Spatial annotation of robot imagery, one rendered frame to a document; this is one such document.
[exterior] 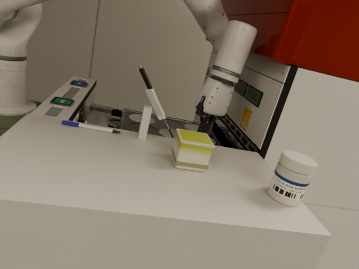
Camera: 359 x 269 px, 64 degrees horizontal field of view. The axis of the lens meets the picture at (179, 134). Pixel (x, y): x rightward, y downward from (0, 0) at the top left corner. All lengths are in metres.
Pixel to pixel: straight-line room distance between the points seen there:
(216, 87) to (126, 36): 2.02
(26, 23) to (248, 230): 0.98
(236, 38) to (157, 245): 0.56
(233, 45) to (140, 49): 1.98
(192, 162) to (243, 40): 0.37
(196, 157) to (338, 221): 0.66
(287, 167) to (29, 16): 0.96
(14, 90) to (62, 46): 1.83
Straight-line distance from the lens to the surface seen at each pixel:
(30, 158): 0.58
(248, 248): 0.55
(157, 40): 2.72
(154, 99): 0.69
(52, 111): 0.85
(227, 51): 0.81
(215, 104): 0.83
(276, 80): 0.86
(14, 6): 1.07
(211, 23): 0.90
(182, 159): 0.61
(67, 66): 2.97
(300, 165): 0.59
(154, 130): 1.00
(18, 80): 1.17
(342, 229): 1.18
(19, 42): 1.15
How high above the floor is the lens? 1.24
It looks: 20 degrees down
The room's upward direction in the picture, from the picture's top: 14 degrees clockwise
